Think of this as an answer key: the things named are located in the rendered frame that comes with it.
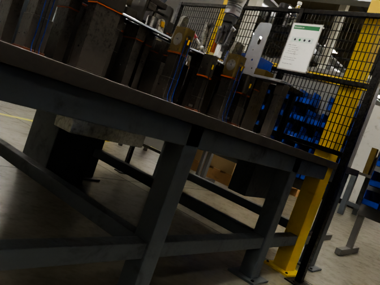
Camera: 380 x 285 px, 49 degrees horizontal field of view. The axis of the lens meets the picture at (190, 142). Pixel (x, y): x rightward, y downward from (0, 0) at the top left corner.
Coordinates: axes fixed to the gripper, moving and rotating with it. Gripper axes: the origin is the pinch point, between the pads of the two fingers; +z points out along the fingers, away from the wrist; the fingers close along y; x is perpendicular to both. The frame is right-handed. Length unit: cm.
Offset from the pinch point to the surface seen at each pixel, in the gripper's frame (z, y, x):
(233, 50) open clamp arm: 0.0, 17.5, -6.9
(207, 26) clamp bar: -12.8, -15.9, 0.1
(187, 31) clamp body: 3.4, 21.9, -42.7
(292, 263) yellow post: 100, 53, 62
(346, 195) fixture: 78, -115, 456
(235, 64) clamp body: 7.2, 23.9, -8.4
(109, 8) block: 9, 21, -82
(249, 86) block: 14.1, 24.1, 7.1
